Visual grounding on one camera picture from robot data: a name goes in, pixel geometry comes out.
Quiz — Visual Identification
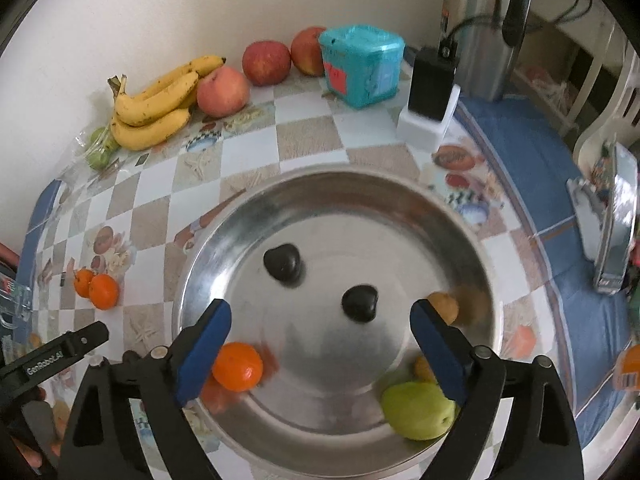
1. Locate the checkered printed tablecloth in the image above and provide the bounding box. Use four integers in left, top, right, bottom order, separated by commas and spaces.
22, 60, 636, 480

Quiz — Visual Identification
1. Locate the clear glass mug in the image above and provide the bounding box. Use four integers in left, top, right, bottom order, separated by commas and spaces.
0, 275, 33, 341

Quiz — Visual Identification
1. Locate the stainless steel kettle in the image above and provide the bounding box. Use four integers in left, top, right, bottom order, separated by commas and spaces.
437, 0, 533, 103

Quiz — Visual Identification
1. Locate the green pear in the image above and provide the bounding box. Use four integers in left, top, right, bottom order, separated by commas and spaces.
381, 381, 457, 442

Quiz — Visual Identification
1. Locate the white charger base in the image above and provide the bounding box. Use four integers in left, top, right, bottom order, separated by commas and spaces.
397, 85, 461, 151

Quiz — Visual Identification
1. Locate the dark purple plum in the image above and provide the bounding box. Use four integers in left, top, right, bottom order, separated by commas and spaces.
341, 285, 378, 323
263, 243, 302, 283

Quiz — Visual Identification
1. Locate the black charger block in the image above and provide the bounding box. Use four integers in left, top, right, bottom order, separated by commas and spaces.
407, 46, 460, 122

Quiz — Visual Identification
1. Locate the teal box with red label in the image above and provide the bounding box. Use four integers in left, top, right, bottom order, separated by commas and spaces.
318, 23, 406, 110

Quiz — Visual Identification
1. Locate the bunch of yellow bananas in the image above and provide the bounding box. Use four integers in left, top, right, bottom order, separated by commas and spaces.
107, 55, 227, 152

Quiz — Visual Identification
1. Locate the orange mandarin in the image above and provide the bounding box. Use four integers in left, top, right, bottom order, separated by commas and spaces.
88, 273, 121, 311
211, 342, 264, 392
73, 268, 96, 298

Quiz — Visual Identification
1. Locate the orange packet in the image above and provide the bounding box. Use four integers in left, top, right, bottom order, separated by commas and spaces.
612, 345, 640, 391

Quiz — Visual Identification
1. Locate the small brown round fruit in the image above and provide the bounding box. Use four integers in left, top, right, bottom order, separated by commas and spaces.
427, 292, 460, 326
413, 355, 438, 383

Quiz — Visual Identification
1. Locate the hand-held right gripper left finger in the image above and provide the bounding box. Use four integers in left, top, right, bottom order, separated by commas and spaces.
59, 298, 233, 480

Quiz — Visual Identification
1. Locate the round stainless steel plate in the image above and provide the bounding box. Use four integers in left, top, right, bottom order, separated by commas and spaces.
171, 170, 505, 478

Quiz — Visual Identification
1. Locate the clear bag of green fruits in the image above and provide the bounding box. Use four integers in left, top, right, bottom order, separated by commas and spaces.
75, 125, 123, 171

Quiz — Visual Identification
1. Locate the white chair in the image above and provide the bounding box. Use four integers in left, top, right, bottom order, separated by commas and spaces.
570, 50, 640, 171

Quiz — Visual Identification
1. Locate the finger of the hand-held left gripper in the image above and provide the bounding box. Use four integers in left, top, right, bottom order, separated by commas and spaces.
60, 321, 110, 361

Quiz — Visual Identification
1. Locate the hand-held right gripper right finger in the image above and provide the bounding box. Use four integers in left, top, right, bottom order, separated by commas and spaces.
409, 298, 585, 480

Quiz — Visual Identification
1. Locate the dark red apple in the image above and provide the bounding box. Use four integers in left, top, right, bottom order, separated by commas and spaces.
290, 26, 328, 77
242, 40, 292, 87

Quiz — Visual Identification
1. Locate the black power cable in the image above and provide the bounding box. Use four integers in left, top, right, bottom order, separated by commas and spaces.
440, 0, 608, 56

